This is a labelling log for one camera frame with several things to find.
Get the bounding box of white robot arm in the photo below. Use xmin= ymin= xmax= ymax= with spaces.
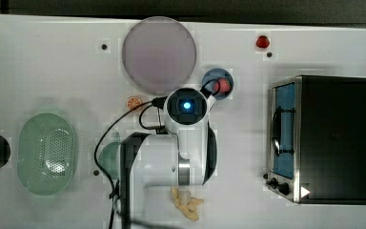
xmin=118 ymin=88 xmax=217 ymax=229

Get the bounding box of mint green strainer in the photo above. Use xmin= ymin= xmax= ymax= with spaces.
xmin=17 ymin=113 xmax=75 ymax=196

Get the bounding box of small blue bowl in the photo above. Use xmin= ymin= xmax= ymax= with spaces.
xmin=202 ymin=68 xmax=234 ymax=100

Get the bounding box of red plush strawberry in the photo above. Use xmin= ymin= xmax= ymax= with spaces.
xmin=213 ymin=78 xmax=231 ymax=94

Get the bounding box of orange slice toy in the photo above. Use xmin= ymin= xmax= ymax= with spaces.
xmin=126 ymin=96 xmax=143 ymax=111

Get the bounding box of round grey plate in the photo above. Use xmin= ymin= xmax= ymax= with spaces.
xmin=122 ymin=16 xmax=196 ymax=94

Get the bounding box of yellow plush toy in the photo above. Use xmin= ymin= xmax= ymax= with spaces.
xmin=171 ymin=186 xmax=204 ymax=221

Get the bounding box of mint green cup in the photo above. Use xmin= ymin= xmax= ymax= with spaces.
xmin=98 ymin=132 xmax=121 ymax=179

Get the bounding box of small red toy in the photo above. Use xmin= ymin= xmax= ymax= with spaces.
xmin=255 ymin=35 xmax=270 ymax=49

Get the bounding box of silver toaster oven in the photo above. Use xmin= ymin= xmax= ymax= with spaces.
xmin=263 ymin=75 xmax=366 ymax=205

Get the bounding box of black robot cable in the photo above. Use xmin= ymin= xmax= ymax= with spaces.
xmin=93 ymin=78 xmax=222 ymax=229

